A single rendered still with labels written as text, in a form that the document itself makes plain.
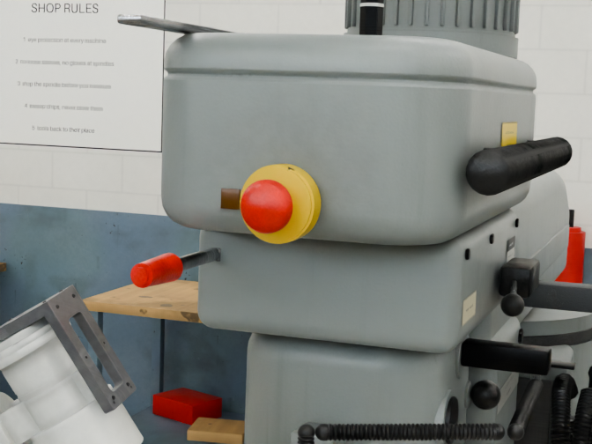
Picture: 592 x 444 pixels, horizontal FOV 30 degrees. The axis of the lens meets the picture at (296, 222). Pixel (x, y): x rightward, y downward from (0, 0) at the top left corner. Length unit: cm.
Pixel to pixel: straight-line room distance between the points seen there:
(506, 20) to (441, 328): 44
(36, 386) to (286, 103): 28
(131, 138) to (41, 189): 62
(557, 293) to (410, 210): 52
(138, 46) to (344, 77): 508
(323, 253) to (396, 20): 35
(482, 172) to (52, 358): 34
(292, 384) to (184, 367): 491
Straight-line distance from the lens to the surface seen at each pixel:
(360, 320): 94
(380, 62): 83
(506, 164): 84
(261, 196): 80
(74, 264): 613
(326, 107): 84
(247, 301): 98
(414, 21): 121
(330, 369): 100
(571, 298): 132
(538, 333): 150
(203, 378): 589
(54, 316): 76
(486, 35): 122
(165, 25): 87
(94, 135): 602
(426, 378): 100
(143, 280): 86
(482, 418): 118
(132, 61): 591
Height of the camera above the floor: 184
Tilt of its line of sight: 6 degrees down
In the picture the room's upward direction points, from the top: 2 degrees clockwise
